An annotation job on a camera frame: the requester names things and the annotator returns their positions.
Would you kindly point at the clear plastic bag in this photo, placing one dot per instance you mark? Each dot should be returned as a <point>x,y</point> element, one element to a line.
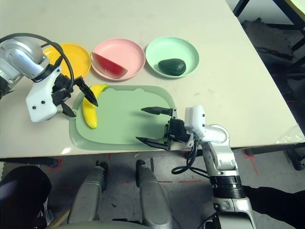
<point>291,136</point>

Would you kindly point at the yellow plastic plate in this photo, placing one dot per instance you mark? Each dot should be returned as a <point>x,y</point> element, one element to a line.
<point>76,59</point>

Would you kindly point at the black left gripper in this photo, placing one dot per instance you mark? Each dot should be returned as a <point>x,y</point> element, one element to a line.
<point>63,89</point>

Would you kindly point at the beige robot torso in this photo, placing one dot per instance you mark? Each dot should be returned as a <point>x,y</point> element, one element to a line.
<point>102,225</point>

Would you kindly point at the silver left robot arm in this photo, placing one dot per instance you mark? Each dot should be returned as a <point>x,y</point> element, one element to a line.
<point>19,59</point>

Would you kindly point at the green cutting board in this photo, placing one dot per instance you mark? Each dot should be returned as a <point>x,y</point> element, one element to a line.
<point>124,119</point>

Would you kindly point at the yellow toy banana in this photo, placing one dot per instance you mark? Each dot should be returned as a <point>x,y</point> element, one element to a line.
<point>90,117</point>

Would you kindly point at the mint green plastic plate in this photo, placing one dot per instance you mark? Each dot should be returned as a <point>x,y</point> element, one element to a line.
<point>171,47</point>

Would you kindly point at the red toy watermelon slice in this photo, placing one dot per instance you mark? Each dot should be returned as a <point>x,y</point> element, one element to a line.
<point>109,68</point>

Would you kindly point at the person leg in black trousers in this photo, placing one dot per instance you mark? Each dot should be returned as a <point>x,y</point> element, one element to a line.
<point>21,195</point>
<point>278,207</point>

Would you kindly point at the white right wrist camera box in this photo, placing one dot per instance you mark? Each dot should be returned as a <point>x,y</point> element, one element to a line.
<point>196,119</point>

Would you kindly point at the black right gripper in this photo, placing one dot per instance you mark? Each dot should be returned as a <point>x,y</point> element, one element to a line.
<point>176,133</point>

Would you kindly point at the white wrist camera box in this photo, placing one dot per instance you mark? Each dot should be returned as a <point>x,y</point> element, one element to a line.
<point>196,119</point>
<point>40,102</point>

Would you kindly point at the pink plastic plate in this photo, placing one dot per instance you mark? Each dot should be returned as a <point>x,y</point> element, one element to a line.
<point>124,52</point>

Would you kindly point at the black table leg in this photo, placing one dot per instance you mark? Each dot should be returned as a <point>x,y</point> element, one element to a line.
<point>286,155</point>
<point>28,161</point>

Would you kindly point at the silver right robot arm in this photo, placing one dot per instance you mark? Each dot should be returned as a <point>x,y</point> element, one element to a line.
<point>221,157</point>

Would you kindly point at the black shoe with white laces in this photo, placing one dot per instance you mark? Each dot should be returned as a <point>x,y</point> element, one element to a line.
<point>46,214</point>

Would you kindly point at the dark green toy avocado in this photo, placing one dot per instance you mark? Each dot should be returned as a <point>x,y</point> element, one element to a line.
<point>171,66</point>

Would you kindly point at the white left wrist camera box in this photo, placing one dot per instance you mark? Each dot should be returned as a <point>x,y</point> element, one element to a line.
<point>40,102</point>

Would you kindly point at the wooden stick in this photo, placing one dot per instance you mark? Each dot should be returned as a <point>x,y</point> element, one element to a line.
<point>60,218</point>

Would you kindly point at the silver right robot leg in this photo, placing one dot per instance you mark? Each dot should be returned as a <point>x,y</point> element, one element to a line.
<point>152,198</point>

